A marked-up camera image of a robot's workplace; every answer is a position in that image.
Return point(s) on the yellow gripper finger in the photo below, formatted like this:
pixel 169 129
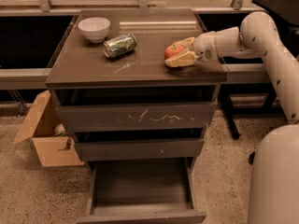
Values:
pixel 186 43
pixel 184 58

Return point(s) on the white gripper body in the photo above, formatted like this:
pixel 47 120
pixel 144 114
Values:
pixel 205 46

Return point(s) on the red apple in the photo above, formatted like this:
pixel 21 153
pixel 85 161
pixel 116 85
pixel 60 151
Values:
pixel 172 51

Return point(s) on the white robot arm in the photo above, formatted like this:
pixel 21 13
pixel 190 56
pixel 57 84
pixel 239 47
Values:
pixel 274 188

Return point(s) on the top drawer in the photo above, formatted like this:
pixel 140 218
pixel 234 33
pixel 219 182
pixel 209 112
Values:
pixel 138 108

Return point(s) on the grey drawer cabinet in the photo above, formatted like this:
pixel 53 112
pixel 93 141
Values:
pixel 82 65

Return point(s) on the middle drawer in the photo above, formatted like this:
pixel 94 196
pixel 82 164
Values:
pixel 139 144

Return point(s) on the open bottom drawer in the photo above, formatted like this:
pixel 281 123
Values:
pixel 156 191

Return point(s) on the green soda can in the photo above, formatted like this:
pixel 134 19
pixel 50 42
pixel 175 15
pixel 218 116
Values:
pixel 119 45

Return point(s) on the black side table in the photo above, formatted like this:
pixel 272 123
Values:
pixel 249 78

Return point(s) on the white ceramic bowl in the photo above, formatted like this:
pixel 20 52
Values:
pixel 95 29

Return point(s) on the black office chair base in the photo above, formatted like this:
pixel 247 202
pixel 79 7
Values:
pixel 251 158

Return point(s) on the round object in box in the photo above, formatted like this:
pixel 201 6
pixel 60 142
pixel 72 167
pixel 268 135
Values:
pixel 60 131

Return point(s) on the open cardboard box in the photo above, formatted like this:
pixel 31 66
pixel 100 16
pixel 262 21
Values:
pixel 38 126

